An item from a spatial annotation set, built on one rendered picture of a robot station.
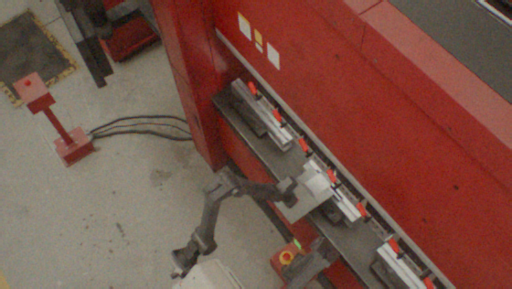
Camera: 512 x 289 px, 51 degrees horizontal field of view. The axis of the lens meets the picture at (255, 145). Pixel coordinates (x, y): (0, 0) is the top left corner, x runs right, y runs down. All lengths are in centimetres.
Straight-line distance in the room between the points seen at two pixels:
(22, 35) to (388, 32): 397
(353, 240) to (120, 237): 174
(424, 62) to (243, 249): 240
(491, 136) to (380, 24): 43
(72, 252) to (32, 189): 61
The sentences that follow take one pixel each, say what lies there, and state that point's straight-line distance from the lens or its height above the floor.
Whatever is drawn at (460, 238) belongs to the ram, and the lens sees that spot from 191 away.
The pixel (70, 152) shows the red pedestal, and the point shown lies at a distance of 410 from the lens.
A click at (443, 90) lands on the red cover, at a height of 230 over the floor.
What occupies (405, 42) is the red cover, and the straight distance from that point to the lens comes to 153.
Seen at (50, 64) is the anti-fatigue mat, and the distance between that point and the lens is 479.
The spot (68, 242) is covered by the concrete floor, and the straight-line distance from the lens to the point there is 394.
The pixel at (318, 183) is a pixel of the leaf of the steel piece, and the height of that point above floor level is 100.
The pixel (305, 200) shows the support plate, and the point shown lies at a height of 100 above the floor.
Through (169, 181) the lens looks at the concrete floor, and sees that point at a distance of 391.
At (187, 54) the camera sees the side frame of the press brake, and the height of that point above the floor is 132.
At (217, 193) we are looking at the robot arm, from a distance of 204.
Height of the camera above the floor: 345
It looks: 60 degrees down
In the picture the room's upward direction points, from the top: 6 degrees counter-clockwise
